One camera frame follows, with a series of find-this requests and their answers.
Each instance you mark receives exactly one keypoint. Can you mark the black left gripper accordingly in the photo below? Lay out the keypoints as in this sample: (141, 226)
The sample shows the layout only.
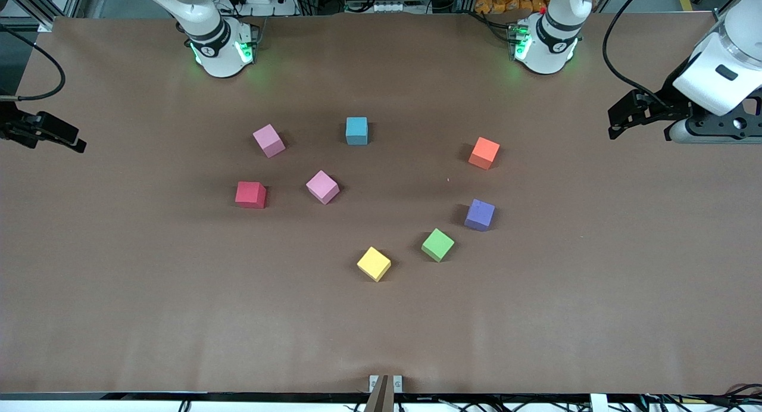
(671, 100)

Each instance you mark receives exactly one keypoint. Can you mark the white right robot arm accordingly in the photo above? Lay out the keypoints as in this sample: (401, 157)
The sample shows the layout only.
(217, 49)

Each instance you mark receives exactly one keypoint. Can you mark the brown paper table cover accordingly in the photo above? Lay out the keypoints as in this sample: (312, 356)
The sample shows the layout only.
(178, 311)

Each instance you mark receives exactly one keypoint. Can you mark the red foam block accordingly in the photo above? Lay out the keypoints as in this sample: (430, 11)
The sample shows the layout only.
(250, 194)

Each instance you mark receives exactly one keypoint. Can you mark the long white power strip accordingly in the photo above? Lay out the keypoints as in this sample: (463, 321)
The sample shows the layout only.
(378, 7)

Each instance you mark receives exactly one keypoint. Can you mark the brown wedge post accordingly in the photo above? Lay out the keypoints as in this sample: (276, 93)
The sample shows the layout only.
(378, 400)

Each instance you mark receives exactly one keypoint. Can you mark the aluminium frame rail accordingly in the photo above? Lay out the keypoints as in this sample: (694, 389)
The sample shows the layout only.
(41, 1)

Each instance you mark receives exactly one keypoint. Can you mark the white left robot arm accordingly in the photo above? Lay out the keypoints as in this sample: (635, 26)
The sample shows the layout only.
(545, 49)

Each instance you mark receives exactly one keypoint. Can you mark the blue foam block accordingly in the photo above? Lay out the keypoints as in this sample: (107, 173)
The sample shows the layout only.
(356, 130)

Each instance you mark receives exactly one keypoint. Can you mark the yellow foam block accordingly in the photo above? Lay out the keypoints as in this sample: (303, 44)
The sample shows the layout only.
(374, 264)

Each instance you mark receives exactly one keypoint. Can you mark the orange foam block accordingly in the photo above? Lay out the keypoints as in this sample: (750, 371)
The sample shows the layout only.
(484, 153)

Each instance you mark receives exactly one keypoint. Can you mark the green foam block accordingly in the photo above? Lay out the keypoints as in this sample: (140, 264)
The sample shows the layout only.
(437, 244)

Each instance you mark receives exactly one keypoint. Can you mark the pink foam block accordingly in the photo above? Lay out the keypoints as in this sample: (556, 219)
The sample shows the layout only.
(322, 187)
(268, 140)

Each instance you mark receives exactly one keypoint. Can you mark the small metal clamp bracket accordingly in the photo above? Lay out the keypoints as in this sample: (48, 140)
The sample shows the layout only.
(386, 382)

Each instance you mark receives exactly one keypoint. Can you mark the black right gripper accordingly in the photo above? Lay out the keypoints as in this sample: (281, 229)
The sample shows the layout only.
(13, 128)

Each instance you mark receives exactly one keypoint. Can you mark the purple foam block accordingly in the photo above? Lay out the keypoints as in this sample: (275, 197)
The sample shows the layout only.
(479, 215)

